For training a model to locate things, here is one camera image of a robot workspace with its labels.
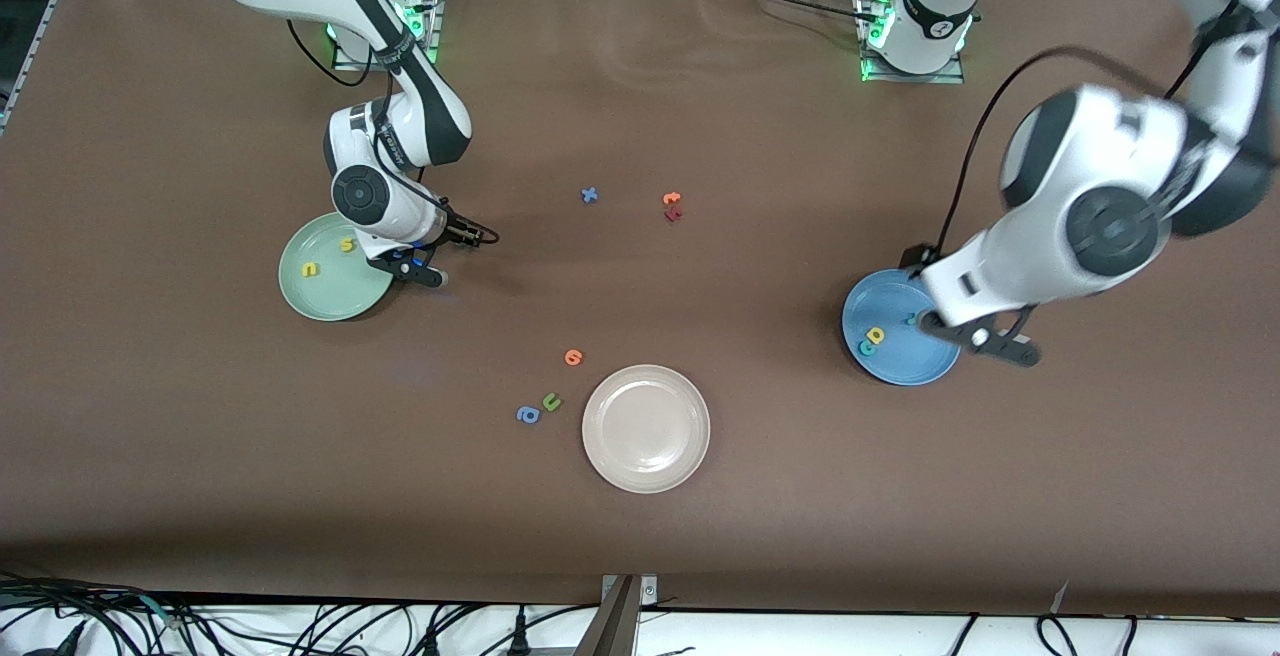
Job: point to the dark metal beam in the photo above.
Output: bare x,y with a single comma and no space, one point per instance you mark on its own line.
610,631

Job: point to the beige plate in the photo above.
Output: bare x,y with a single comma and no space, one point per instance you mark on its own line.
645,428

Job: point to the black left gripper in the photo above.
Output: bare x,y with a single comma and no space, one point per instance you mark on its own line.
913,258

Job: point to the blue letter a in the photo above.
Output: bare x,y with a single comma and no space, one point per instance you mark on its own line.
528,415

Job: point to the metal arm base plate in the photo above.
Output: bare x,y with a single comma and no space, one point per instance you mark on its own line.
350,65
910,79

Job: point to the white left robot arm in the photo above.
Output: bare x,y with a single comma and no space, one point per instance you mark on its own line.
1100,166

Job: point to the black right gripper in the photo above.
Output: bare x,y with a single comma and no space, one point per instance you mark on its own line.
458,231

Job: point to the grey metal bracket plate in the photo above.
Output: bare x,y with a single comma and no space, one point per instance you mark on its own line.
648,591

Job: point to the brown table cover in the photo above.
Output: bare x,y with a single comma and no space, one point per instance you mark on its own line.
640,536

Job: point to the green plate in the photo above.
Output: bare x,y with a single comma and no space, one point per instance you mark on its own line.
330,296

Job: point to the green letter u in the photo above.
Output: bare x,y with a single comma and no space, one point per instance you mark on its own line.
551,402

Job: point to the blue plate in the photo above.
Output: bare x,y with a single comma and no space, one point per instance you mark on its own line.
890,366

